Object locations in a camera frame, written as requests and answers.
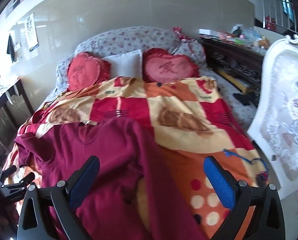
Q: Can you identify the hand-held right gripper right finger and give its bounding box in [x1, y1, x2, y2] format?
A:
[204, 156, 286, 240]

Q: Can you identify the pile of assorted bags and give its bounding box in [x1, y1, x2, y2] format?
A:
[219, 24, 271, 49]

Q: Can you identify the red heart-shaped pillow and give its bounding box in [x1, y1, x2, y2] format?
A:
[67, 52, 112, 92]
[142, 48, 201, 83]

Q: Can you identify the dark hanging cloth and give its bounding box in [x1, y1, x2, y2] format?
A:
[6, 34, 16, 64]

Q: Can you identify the orange and red printed blanket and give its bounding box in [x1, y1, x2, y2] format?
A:
[1, 76, 267, 240]

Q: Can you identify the wall calendar poster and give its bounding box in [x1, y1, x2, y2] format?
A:
[24, 12, 40, 53]

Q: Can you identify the dark wooden side table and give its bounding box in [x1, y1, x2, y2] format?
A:
[0, 79, 34, 155]

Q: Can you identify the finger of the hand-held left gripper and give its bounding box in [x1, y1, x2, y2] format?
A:
[4, 172, 36, 193]
[0, 166, 17, 181]

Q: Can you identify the maroon long-sleeved shirt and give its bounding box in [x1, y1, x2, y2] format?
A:
[14, 117, 207, 240]

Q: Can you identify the dark carved wooden cabinet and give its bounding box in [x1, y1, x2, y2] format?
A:
[199, 36, 267, 98]

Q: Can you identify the metal stair railing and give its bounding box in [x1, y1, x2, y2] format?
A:
[254, 0, 298, 34]

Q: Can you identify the black flat object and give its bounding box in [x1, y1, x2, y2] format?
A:
[233, 93, 252, 107]

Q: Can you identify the red patterned cloth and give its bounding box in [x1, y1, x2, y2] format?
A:
[173, 27, 197, 43]

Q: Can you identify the floral bed sheet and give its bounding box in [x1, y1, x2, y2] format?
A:
[39, 52, 258, 133]

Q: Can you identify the white pillow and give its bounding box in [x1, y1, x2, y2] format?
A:
[101, 49, 143, 78]

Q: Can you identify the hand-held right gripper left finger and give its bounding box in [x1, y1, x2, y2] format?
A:
[21, 155, 100, 240]

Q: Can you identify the blue cord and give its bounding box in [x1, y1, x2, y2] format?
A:
[223, 149, 269, 180]

